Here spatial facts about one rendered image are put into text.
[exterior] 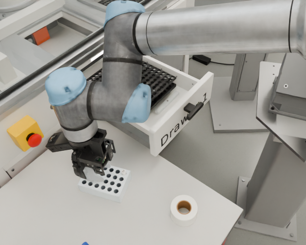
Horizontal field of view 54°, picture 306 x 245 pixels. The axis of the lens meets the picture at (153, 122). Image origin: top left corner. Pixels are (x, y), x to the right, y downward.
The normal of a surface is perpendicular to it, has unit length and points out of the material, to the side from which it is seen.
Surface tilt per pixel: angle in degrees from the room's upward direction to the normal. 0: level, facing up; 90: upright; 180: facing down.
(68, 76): 0
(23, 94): 90
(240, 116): 3
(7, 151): 90
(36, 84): 90
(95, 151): 90
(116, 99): 45
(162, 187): 0
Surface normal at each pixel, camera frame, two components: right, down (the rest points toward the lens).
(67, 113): -0.14, 0.76
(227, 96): -0.04, -0.65
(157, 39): -0.51, 0.45
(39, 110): 0.78, 0.46
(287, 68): -0.29, 0.06
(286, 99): -0.36, 0.72
